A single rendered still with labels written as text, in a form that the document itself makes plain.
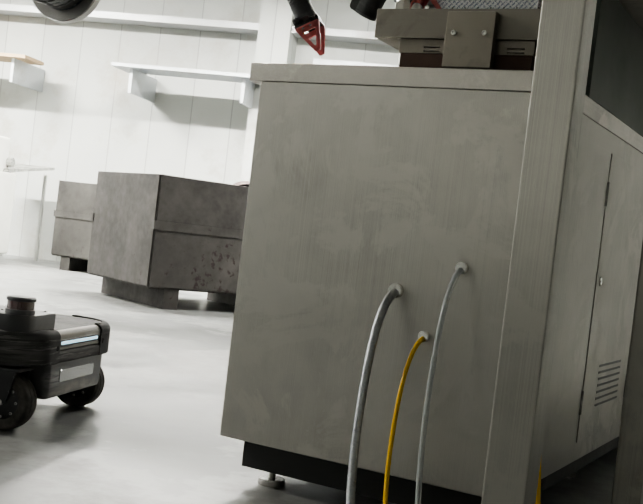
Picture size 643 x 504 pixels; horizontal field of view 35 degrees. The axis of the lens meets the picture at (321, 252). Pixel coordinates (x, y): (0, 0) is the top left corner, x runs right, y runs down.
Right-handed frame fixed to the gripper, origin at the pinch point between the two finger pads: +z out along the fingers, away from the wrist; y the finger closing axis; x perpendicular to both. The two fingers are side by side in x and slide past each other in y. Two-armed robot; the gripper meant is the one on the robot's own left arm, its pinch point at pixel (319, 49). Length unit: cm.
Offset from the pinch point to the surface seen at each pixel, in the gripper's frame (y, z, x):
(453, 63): -68, 33, -31
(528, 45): -69, 36, -45
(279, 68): -61, 17, 2
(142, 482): -70, 86, 61
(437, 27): -65, 24, -31
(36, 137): 660, -221, 363
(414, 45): -62, 25, -25
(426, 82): -71, 34, -25
